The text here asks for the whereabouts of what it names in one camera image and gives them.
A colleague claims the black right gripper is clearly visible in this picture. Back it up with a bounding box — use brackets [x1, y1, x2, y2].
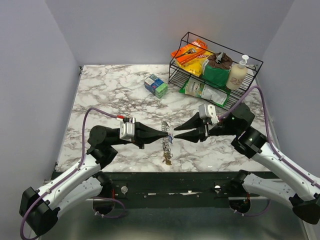
[173, 111, 240, 144]

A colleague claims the metal disc with keyrings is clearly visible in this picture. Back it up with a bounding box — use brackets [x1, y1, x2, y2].
[161, 121, 173, 166]

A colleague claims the blue tag key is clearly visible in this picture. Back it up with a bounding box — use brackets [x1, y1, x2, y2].
[168, 134, 174, 144]

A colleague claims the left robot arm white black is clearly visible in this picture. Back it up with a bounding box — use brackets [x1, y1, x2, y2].
[19, 122, 169, 239]

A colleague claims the green white snack pouch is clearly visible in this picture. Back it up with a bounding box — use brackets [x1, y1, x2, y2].
[179, 77, 228, 108]

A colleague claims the blue green box stack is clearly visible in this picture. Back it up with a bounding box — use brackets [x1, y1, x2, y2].
[144, 74, 168, 99]

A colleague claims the yellow snack bag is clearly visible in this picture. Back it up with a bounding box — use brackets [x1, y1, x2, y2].
[175, 51, 213, 77]

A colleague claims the green brown paper bag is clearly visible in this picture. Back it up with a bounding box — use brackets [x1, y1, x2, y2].
[202, 52, 233, 87]

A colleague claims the cream pump soap bottle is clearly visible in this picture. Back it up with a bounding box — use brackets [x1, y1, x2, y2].
[225, 54, 250, 90]

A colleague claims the orange razor package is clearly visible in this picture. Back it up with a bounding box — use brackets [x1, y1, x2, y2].
[170, 39, 208, 66]

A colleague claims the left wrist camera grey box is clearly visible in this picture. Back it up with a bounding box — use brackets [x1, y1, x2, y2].
[119, 122, 135, 142]

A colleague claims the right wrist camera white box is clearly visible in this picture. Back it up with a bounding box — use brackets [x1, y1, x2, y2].
[198, 103, 219, 125]

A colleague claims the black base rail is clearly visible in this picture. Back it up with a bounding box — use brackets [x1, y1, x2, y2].
[52, 170, 278, 210]

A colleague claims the black wire rack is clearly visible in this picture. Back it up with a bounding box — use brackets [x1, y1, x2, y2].
[168, 31, 264, 110]

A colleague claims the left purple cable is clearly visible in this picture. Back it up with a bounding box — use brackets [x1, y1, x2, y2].
[19, 107, 126, 240]

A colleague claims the purple cable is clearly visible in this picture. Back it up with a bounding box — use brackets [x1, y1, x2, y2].
[19, 107, 126, 240]
[218, 85, 320, 218]

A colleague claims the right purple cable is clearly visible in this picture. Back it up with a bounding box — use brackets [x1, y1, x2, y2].
[218, 85, 320, 218]

